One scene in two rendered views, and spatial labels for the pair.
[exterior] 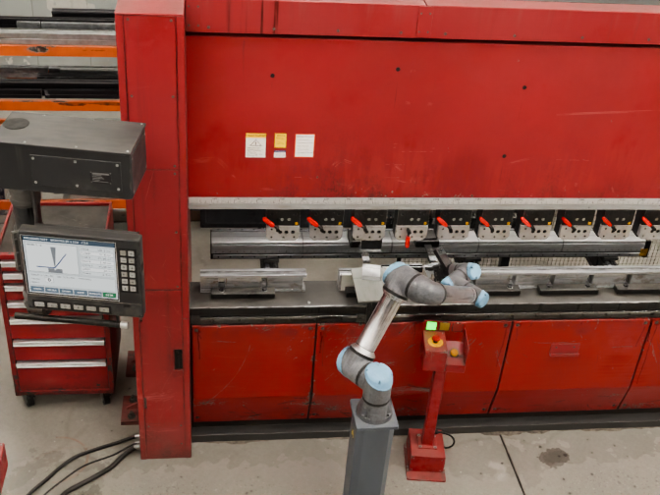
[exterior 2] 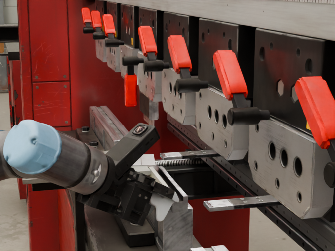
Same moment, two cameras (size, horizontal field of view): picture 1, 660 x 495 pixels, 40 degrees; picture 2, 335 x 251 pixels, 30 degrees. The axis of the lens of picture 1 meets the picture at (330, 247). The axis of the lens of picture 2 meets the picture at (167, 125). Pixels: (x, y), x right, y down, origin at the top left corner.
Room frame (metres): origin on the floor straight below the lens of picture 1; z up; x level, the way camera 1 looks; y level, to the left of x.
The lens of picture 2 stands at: (3.54, -1.55, 1.39)
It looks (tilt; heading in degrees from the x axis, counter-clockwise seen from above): 13 degrees down; 85
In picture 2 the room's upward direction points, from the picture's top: straight up
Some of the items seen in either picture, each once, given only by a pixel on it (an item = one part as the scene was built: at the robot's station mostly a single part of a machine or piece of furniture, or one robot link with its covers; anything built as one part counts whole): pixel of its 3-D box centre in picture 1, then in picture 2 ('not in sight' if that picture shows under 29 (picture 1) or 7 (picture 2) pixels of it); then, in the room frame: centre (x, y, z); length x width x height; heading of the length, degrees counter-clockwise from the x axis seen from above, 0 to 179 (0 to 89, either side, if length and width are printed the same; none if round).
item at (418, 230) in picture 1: (411, 220); (167, 52); (3.64, -0.36, 1.26); 0.15 x 0.09 x 0.17; 99
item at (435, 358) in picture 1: (444, 346); not in sight; (3.36, -0.58, 0.75); 0.20 x 0.16 x 0.18; 92
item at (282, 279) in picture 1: (252, 280); (109, 135); (3.52, 0.35, 0.92); 0.50 x 0.06 x 0.10; 99
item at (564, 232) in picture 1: (574, 220); not in sight; (3.77, -1.15, 1.26); 0.15 x 0.09 x 0.17; 99
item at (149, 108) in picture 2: (370, 244); (148, 103); (3.61, -0.19, 1.13); 0.10 x 0.02 x 0.10; 99
